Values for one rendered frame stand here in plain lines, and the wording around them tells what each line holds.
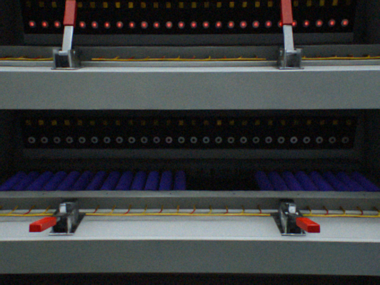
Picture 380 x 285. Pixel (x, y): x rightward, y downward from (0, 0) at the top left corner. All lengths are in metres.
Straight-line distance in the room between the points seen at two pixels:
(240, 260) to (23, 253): 0.25
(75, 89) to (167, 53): 0.13
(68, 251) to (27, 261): 0.05
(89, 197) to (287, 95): 0.27
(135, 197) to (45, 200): 0.12
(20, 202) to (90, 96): 0.17
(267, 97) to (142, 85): 0.15
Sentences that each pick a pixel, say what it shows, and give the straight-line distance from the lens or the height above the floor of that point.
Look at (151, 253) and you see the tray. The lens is 0.40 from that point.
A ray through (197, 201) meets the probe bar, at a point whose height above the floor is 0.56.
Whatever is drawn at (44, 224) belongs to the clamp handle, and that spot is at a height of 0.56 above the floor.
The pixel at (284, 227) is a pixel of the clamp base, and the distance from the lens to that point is 0.41.
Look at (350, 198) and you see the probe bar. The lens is 0.47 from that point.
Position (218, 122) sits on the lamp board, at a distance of 0.53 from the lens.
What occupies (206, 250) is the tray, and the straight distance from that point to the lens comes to 0.40.
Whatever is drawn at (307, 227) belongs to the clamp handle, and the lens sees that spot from 0.35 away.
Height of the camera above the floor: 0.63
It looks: 2 degrees up
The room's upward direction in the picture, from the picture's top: straight up
